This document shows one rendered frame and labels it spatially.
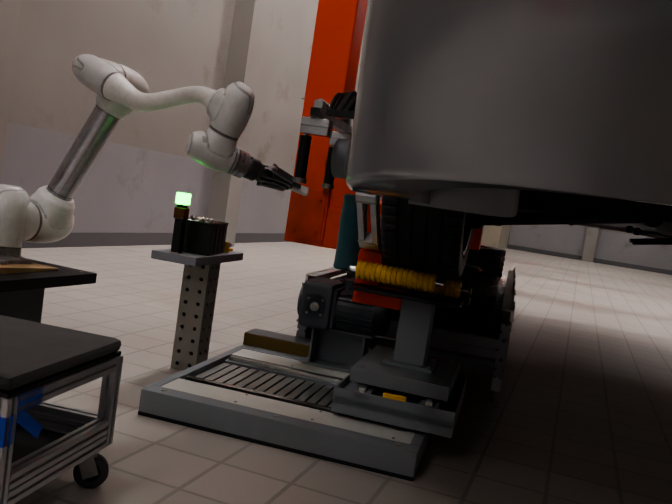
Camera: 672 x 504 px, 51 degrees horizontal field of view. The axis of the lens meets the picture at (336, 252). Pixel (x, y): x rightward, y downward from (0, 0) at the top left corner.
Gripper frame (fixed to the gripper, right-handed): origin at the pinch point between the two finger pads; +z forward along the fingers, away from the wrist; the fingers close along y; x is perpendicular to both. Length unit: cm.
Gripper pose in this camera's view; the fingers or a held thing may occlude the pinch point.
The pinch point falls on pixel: (298, 188)
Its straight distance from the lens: 246.4
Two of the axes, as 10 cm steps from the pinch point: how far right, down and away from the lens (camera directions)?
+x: 1.0, -8.9, 4.5
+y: 5.4, -3.3, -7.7
